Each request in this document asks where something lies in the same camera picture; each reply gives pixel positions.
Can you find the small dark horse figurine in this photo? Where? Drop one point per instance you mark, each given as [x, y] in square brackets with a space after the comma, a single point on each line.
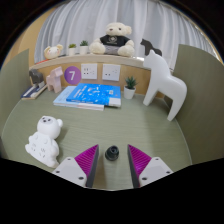
[148, 48]

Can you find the pink horse figurine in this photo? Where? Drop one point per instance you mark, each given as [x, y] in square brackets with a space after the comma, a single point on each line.
[55, 80]

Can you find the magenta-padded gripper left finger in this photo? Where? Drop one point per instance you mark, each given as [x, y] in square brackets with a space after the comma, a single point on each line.
[70, 170]

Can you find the bright blue book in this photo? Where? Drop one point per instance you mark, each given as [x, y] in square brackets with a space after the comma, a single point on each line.
[95, 94]

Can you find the dark blue book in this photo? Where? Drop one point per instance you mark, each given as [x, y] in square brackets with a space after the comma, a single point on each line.
[31, 92]

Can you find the large white horse figurine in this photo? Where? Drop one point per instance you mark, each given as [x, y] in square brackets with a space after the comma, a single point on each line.
[163, 80]

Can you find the cream teddy bear black shirt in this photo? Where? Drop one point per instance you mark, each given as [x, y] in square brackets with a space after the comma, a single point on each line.
[113, 41]

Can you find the light blue book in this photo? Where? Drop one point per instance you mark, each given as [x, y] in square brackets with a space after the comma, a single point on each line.
[61, 98]

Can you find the green partition panel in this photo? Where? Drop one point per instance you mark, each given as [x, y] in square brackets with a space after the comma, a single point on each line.
[203, 100]
[11, 86]

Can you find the small potted plant white pot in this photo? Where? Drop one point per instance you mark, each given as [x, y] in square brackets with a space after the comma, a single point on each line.
[72, 51]
[83, 49]
[130, 92]

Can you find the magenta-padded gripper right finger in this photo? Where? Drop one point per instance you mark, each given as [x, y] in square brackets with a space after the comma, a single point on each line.
[155, 170]

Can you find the white wall socket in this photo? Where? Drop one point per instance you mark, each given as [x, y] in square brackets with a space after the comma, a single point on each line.
[89, 71]
[111, 72]

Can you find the white bear-shaped power strip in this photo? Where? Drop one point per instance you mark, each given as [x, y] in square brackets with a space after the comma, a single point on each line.
[43, 140]

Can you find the grey horse figurine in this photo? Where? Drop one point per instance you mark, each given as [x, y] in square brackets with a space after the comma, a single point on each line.
[36, 77]

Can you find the small cream orange plush toy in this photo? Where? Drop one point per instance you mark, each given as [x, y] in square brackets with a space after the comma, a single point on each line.
[52, 52]

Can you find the purple round number sign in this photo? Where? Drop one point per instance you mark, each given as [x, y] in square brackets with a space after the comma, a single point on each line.
[72, 75]

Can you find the white grey curtain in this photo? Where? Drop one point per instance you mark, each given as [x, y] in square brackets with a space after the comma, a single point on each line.
[83, 20]

